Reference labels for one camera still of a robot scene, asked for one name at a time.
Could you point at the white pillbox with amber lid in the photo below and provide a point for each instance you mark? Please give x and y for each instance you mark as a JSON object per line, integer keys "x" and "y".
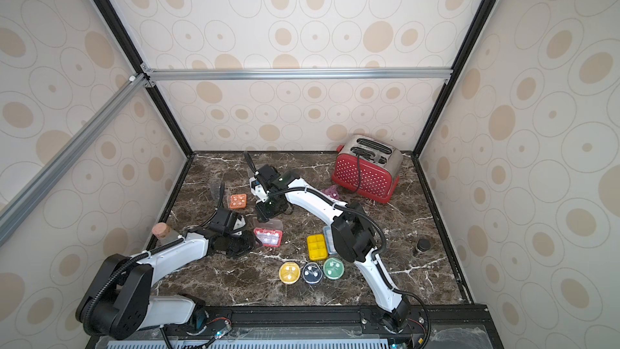
{"x": 317, "y": 248}

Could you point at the teal rectangular pillbox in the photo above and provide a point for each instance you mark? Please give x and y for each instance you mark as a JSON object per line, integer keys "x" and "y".
{"x": 329, "y": 240}

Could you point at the purple pillbox right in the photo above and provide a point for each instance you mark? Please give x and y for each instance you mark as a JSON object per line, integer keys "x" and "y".
{"x": 332, "y": 192}

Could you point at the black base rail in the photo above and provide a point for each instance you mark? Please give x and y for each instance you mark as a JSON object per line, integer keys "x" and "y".
{"x": 452, "y": 326}

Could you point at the orange pillbox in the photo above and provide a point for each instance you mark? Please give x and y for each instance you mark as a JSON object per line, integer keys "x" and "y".
{"x": 238, "y": 201}

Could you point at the yellow round pillbox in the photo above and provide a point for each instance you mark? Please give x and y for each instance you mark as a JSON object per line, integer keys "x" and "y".
{"x": 289, "y": 273}

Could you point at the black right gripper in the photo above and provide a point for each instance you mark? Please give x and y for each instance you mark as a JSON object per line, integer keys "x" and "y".
{"x": 259, "y": 174}

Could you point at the small black cap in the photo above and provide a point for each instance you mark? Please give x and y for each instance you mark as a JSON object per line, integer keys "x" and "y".
{"x": 423, "y": 245}

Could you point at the clear small pillbox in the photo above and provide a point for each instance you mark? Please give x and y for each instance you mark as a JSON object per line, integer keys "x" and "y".
{"x": 217, "y": 189}

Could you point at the aluminium frame crossbar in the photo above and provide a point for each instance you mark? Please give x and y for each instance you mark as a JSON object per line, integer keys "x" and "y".
{"x": 298, "y": 74}

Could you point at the red pillbox clear lid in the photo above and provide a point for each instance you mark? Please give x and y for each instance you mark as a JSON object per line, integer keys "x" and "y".
{"x": 270, "y": 234}

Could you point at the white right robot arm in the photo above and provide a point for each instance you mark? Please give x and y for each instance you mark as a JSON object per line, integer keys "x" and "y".
{"x": 357, "y": 238}

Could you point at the red and silver toaster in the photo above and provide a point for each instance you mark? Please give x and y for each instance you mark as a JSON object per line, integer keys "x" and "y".
{"x": 368, "y": 167}

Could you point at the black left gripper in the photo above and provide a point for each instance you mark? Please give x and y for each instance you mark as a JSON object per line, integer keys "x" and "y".
{"x": 248, "y": 246}

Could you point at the dark blue round pillbox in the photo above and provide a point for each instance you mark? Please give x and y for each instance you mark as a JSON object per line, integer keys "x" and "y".
{"x": 312, "y": 273}

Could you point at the green round pillbox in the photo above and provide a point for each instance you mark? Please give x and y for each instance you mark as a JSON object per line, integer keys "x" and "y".
{"x": 333, "y": 268}

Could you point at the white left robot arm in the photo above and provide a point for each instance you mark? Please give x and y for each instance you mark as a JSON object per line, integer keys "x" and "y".
{"x": 119, "y": 301}

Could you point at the aluminium frame side bar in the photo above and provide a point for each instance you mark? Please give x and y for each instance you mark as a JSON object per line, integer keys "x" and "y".
{"x": 15, "y": 213}

